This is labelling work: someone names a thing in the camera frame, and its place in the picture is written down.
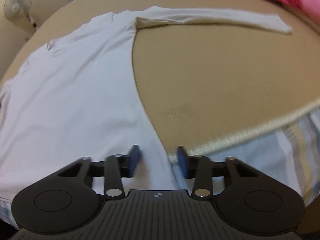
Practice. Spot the white standing fan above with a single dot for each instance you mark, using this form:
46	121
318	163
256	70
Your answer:
17	9

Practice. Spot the white long-sleeve shirt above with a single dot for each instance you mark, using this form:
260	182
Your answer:
76	96

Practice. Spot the tan bed mattress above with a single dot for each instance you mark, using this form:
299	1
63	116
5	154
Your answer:
201	84

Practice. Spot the striped bed sheet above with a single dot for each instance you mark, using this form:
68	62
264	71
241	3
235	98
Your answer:
288	152

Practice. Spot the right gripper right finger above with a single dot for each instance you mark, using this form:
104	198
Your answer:
245	198

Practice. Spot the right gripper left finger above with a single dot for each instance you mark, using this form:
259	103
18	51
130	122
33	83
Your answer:
72	196

